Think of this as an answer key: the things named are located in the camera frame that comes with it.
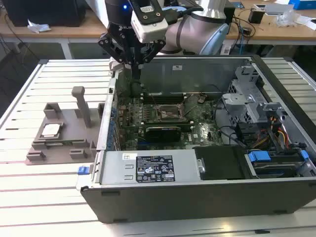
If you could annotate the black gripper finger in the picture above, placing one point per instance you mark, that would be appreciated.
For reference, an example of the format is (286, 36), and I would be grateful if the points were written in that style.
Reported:
(108, 44)
(154, 49)

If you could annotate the thin metal locking lever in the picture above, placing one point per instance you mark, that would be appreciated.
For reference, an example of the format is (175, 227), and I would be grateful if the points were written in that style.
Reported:
(155, 101)

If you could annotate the silver CPU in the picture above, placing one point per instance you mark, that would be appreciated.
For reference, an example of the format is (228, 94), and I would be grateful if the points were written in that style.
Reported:
(50, 130)

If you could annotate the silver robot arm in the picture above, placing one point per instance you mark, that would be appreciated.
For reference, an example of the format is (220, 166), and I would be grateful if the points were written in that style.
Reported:
(187, 32)

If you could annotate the CPU socket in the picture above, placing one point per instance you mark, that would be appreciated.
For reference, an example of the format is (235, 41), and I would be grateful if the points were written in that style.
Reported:
(170, 110)

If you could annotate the grey case release latch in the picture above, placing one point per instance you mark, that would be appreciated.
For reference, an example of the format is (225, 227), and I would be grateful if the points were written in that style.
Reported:
(113, 65)

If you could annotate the wooden desk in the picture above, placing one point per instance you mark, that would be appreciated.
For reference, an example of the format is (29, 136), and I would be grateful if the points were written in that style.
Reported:
(74, 30)
(271, 32)

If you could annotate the black RAM slot bank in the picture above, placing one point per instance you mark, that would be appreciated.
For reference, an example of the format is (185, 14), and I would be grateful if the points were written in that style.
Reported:
(165, 122)
(163, 98)

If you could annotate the large black box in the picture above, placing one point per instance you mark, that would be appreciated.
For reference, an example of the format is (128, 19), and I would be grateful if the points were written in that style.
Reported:
(44, 12)

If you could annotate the crumpled white paper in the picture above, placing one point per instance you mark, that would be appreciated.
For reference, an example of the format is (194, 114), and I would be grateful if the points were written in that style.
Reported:
(37, 26)

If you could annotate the black desktop device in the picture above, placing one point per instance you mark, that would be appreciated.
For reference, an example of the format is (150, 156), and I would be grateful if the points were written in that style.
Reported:
(230, 14)

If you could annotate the grey parts rack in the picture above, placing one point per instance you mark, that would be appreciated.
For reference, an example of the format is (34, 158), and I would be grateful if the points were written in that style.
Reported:
(69, 118)

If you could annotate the black graphics card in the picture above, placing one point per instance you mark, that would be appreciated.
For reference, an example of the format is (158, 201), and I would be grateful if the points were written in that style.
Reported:
(163, 134)

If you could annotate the green motherboard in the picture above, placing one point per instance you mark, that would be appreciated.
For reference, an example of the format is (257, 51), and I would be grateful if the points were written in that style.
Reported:
(205, 133)

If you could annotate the small black box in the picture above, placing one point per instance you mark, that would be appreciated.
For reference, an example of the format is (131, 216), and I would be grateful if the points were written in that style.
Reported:
(256, 16)

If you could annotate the grey metal drive cage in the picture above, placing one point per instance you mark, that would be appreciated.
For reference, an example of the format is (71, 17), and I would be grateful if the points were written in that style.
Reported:
(247, 108)

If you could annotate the green RAM stick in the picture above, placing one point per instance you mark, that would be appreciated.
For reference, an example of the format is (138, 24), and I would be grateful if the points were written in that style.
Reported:
(59, 143)

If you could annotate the grey power supply unit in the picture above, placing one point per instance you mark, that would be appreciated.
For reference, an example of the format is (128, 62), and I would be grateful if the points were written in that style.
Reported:
(116, 168)

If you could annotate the blue plastic clip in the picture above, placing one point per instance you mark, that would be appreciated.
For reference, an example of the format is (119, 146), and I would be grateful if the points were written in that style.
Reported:
(82, 170)

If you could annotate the grey flat box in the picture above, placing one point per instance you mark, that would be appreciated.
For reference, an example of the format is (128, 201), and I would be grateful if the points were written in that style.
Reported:
(276, 9)

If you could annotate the clear plastic bag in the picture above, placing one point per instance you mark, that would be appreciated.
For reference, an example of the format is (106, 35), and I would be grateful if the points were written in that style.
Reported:
(286, 17)

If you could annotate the hard disk in blue carrier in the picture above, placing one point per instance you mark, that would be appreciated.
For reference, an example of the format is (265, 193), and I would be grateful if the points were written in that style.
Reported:
(258, 157)

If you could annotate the white paper card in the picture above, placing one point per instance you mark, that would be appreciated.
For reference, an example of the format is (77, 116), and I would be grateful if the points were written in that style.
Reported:
(306, 22)

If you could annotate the blue cardboard box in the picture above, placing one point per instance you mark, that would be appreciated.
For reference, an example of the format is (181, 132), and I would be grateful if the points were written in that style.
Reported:
(303, 4)

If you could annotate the black open PC case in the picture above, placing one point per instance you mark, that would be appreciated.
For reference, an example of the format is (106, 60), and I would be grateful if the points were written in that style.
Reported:
(172, 205)

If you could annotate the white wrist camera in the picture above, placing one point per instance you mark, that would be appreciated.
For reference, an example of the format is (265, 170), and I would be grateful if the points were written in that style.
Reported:
(150, 27)

